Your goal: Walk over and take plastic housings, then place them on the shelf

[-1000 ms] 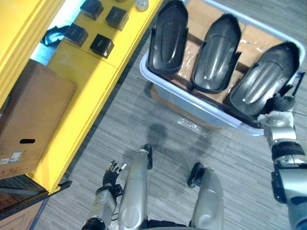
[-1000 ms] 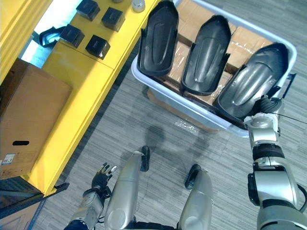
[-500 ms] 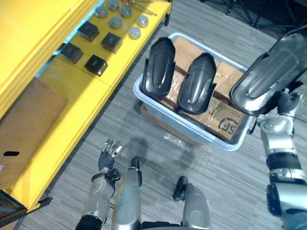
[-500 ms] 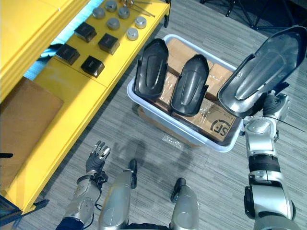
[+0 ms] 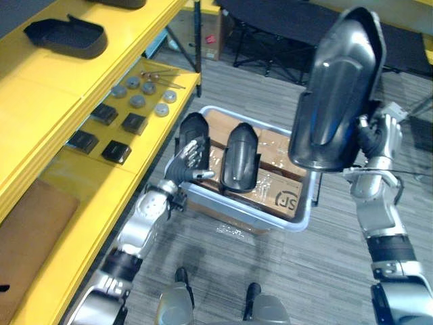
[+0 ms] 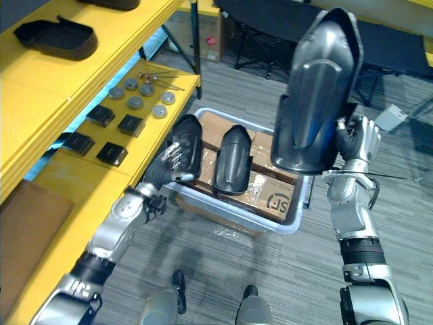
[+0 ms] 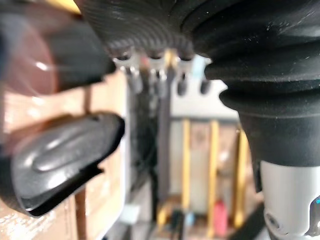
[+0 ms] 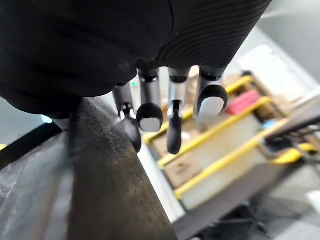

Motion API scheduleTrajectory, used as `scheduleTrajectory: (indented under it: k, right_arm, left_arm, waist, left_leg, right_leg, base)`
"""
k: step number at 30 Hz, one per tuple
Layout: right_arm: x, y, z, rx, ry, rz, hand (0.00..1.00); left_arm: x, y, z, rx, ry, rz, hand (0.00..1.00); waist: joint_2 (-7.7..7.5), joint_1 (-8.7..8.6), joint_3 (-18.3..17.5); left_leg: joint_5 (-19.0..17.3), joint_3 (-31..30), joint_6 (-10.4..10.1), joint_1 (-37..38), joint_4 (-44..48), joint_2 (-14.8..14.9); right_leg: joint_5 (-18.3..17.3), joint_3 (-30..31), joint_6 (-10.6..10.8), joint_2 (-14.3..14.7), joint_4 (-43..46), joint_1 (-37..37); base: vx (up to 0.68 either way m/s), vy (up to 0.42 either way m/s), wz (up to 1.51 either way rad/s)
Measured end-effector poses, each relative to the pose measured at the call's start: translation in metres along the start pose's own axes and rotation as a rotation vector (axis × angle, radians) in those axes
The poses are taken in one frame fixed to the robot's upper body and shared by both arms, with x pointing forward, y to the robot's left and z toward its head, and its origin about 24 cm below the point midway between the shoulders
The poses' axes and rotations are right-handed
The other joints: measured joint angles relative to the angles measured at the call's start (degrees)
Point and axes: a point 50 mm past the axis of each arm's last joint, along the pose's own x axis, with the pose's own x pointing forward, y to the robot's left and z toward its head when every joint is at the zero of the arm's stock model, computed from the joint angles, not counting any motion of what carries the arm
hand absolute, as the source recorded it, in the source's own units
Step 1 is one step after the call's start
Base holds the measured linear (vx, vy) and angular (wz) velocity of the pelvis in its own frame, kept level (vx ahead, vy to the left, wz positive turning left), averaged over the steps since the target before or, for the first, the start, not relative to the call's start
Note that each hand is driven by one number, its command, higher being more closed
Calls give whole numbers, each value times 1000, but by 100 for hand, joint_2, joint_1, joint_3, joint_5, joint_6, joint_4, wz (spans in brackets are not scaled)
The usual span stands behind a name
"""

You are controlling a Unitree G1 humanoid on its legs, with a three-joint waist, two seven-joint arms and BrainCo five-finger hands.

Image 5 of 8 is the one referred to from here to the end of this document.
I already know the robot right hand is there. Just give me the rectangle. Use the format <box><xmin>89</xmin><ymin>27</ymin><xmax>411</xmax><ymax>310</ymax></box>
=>
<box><xmin>355</xmin><ymin>113</ymin><xmax>404</xmax><ymax>159</ymax></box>

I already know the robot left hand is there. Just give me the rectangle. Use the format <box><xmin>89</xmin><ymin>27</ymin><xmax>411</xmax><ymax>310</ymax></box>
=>
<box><xmin>165</xmin><ymin>138</ymin><xmax>216</xmax><ymax>186</ymax></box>

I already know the black plastic housing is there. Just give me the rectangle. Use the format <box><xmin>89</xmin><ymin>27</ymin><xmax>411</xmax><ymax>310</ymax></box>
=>
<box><xmin>86</xmin><ymin>0</ymin><xmax>148</xmax><ymax>10</ymax></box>
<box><xmin>288</xmin><ymin>6</ymin><xmax>388</xmax><ymax>173</ymax></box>
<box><xmin>23</xmin><ymin>14</ymin><xmax>109</xmax><ymax>60</ymax></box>
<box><xmin>178</xmin><ymin>112</ymin><xmax>211</xmax><ymax>172</ymax></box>
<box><xmin>219</xmin><ymin>123</ymin><xmax>262</xmax><ymax>194</ymax></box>

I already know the yellow metal shelf unit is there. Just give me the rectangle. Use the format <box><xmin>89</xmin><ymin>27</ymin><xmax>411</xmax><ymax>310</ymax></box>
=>
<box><xmin>0</xmin><ymin>0</ymin><xmax>203</xmax><ymax>325</ymax></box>

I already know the small white box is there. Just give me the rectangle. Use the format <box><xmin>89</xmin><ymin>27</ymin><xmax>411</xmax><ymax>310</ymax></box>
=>
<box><xmin>381</xmin><ymin>102</ymin><xmax>407</xmax><ymax>120</ymax></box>

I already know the small black square box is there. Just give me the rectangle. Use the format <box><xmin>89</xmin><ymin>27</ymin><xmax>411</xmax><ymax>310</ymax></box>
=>
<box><xmin>101</xmin><ymin>139</ymin><xmax>133</xmax><ymax>166</ymax></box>
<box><xmin>68</xmin><ymin>130</ymin><xmax>100</xmax><ymax>154</ymax></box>
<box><xmin>120</xmin><ymin>112</ymin><xmax>149</xmax><ymax>136</ymax></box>
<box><xmin>90</xmin><ymin>103</ymin><xmax>120</xmax><ymax>127</ymax></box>

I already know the grey plastic bin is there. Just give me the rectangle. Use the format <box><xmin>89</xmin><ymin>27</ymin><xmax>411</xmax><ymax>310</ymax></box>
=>
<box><xmin>164</xmin><ymin>105</ymin><xmax>321</xmax><ymax>233</ymax></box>

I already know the cardboard box with JS logo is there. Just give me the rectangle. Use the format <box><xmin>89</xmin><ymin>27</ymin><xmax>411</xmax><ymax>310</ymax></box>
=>
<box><xmin>224</xmin><ymin>168</ymin><xmax>304</xmax><ymax>221</ymax></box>

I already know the robot left leg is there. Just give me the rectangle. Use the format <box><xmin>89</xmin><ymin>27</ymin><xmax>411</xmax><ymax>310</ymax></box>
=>
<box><xmin>155</xmin><ymin>266</ymin><xmax>196</xmax><ymax>325</ymax></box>

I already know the robot leg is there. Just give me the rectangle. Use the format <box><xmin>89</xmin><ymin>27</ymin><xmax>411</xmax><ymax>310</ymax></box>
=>
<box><xmin>242</xmin><ymin>282</ymin><xmax>292</xmax><ymax>325</ymax></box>
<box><xmin>155</xmin><ymin>266</ymin><xmax>196</xmax><ymax>325</ymax></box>

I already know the cardboard box with red label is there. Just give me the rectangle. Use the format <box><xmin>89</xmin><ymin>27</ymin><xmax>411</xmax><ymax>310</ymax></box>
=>
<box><xmin>200</xmin><ymin>7</ymin><xmax>235</xmax><ymax>62</ymax></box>

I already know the black folding table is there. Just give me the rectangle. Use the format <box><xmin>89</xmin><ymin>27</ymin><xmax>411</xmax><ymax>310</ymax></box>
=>
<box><xmin>214</xmin><ymin>0</ymin><xmax>433</xmax><ymax>84</ymax></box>

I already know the robot right leg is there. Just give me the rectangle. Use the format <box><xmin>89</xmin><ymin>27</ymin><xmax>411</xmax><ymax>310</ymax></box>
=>
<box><xmin>242</xmin><ymin>282</ymin><xmax>292</xmax><ymax>325</ymax></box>

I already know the brown flat board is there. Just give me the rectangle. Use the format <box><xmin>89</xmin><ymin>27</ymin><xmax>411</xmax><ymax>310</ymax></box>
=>
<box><xmin>0</xmin><ymin>178</ymin><xmax>81</xmax><ymax>320</ymax></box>

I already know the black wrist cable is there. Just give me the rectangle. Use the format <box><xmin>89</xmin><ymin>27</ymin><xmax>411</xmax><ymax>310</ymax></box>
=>
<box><xmin>351</xmin><ymin>165</ymin><xmax>433</xmax><ymax>177</ymax></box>

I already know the brown-handled screwdriver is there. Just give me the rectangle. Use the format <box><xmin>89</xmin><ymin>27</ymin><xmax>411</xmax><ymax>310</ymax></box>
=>
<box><xmin>150</xmin><ymin>73</ymin><xmax>187</xmax><ymax>90</ymax></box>
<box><xmin>139</xmin><ymin>68</ymin><xmax>173</xmax><ymax>77</ymax></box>

